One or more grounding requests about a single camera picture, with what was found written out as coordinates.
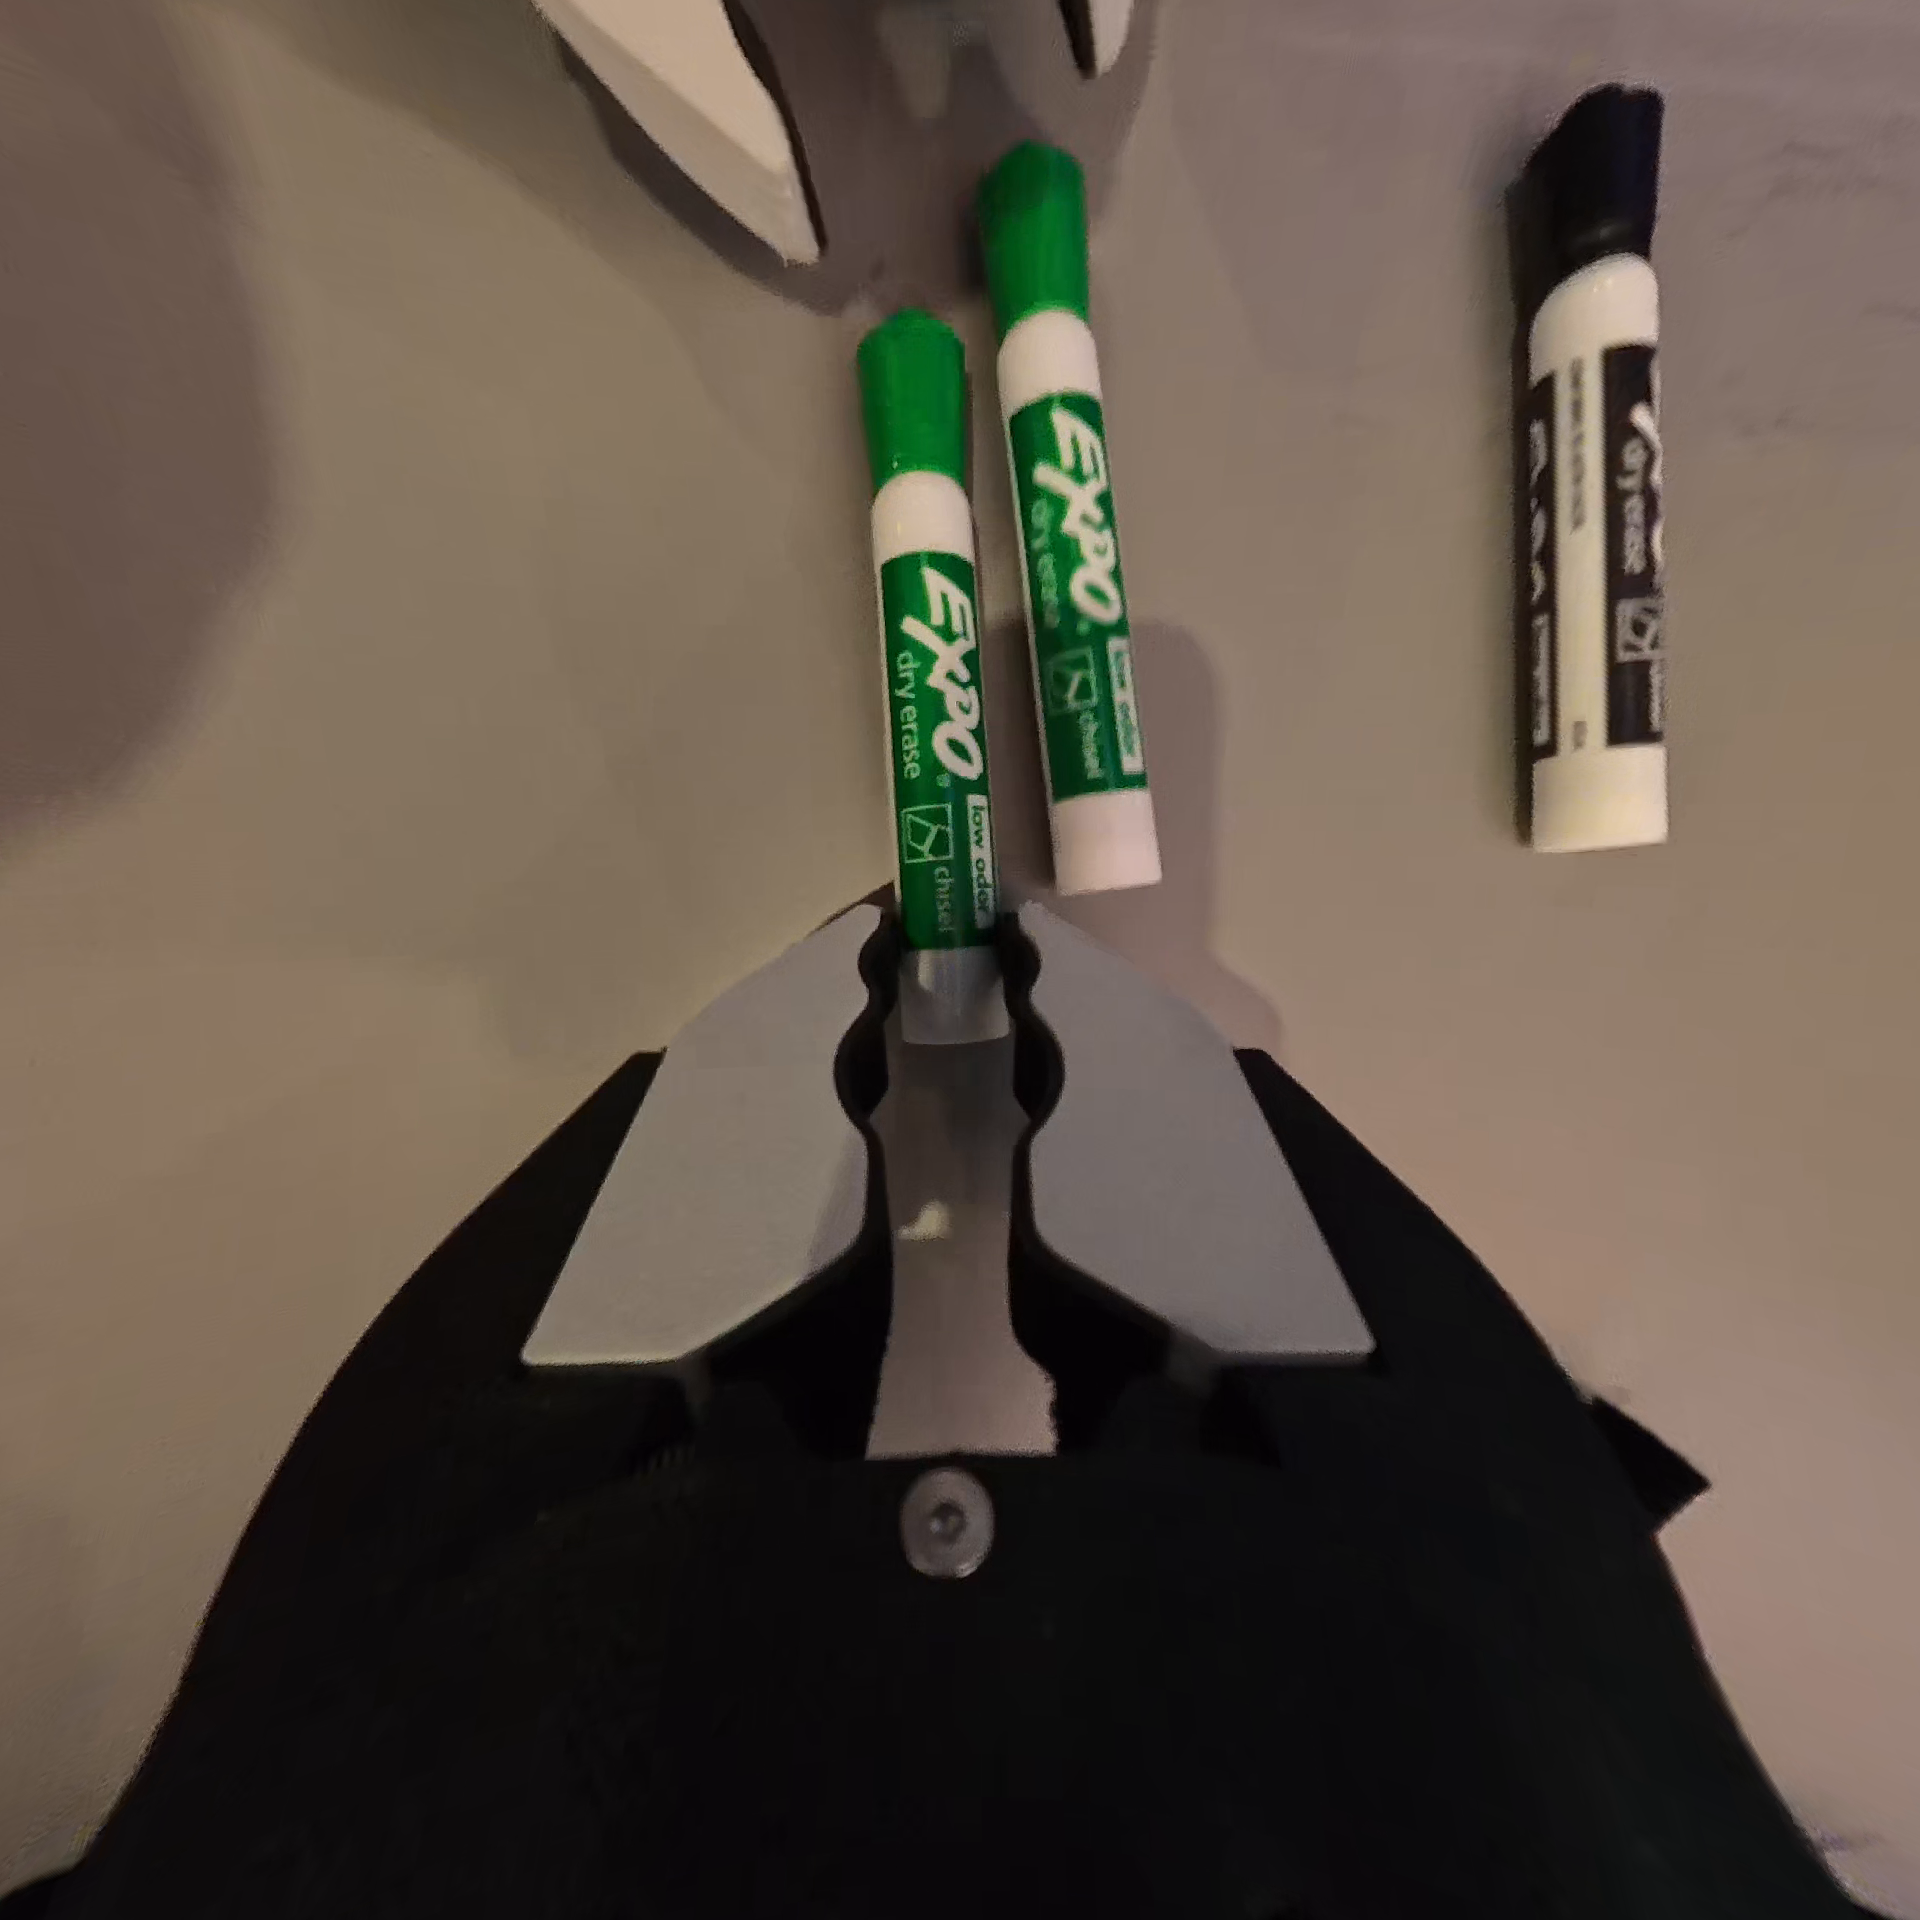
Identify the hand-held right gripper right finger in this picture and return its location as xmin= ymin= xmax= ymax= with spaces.
xmin=1002 ymin=901 xmax=1374 ymax=1368

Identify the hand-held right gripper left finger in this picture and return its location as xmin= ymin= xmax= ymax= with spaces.
xmin=522 ymin=901 xmax=902 ymax=1370

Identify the green dry-erase marker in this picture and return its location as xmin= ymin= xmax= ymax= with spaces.
xmin=978 ymin=142 xmax=1164 ymax=899
xmin=853 ymin=306 xmax=1009 ymax=1044

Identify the black dry-erase marker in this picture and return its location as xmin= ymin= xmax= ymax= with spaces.
xmin=1503 ymin=85 xmax=1672 ymax=855

